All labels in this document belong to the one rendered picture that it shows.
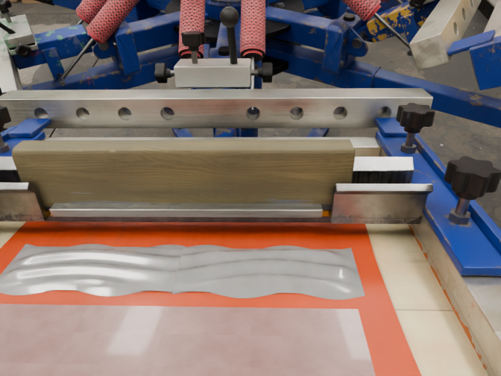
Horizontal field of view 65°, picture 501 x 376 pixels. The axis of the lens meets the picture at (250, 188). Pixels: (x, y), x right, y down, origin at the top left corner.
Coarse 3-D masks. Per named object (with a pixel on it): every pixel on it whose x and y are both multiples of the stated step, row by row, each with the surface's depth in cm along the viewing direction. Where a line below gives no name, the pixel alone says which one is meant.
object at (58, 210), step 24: (72, 216) 43; (96, 216) 43; (120, 216) 43; (144, 216) 43; (168, 216) 43; (192, 216) 43; (216, 216) 42; (240, 216) 42; (264, 216) 42; (288, 216) 42; (312, 216) 42
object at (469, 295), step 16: (352, 144) 57; (368, 144) 57; (416, 224) 43; (416, 240) 43; (432, 240) 39; (432, 256) 39; (448, 256) 36; (448, 272) 36; (448, 288) 36; (464, 288) 33; (480, 288) 32; (496, 288) 32; (464, 304) 33; (480, 304) 31; (496, 304) 31; (464, 320) 33; (480, 320) 30; (496, 320) 29; (480, 336) 30; (496, 336) 28; (480, 352) 30; (496, 352) 28; (496, 368) 28
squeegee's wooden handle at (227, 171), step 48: (48, 144) 42; (96, 144) 41; (144, 144) 41; (192, 144) 41; (240, 144) 41; (288, 144) 41; (336, 144) 40; (48, 192) 43; (96, 192) 43; (144, 192) 43; (192, 192) 43; (240, 192) 42; (288, 192) 42
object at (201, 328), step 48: (192, 240) 44; (240, 240) 44; (288, 240) 44; (336, 240) 44; (384, 288) 37; (192, 336) 33; (240, 336) 33; (288, 336) 33; (336, 336) 33; (384, 336) 32
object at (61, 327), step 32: (32, 224) 47; (64, 224) 47; (96, 224) 47; (128, 224) 47; (160, 224) 47; (0, 256) 42; (0, 320) 35; (32, 320) 34; (64, 320) 34; (96, 320) 34; (128, 320) 34; (160, 320) 34; (0, 352) 32; (32, 352) 32; (64, 352) 32; (96, 352) 32; (128, 352) 32
